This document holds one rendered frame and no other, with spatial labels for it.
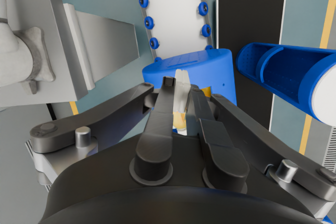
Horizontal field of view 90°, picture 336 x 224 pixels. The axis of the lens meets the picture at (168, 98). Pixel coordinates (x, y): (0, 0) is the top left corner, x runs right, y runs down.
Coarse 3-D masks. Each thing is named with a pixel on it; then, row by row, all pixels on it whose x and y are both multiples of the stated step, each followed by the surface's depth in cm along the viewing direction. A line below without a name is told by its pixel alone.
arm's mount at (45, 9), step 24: (24, 0) 53; (48, 0) 53; (24, 24) 55; (48, 24) 55; (48, 48) 57; (72, 48) 62; (72, 72) 61; (0, 96) 64; (24, 96) 63; (48, 96) 62; (72, 96) 62
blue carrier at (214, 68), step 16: (224, 48) 54; (160, 64) 53; (176, 64) 47; (192, 64) 41; (208, 64) 41; (224, 64) 44; (144, 80) 52; (160, 80) 44; (192, 80) 42; (208, 80) 43; (224, 80) 45; (224, 96) 46
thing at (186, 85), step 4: (184, 72) 20; (184, 76) 18; (184, 80) 17; (188, 80) 17; (184, 84) 16; (188, 84) 16; (184, 88) 16; (188, 88) 16; (184, 92) 16; (188, 92) 16; (180, 96) 16; (184, 96) 16; (180, 100) 16; (184, 100) 16; (180, 104) 16; (184, 104) 16; (180, 108) 16; (184, 108) 16; (180, 112) 17
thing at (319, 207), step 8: (288, 160) 7; (272, 168) 8; (280, 168) 7; (288, 168) 7; (296, 168) 7; (272, 176) 7; (280, 176) 7; (288, 176) 7; (280, 184) 7; (288, 184) 7; (296, 184) 7; (288, 192) 7; (296, 192) 7; (304, 192) 7; (304, 200) 6; (312, 200) 6; (320, 200) 6; (312, 208) 6; (320, 208) 6; (328, 208) 7; (320, 216) 7
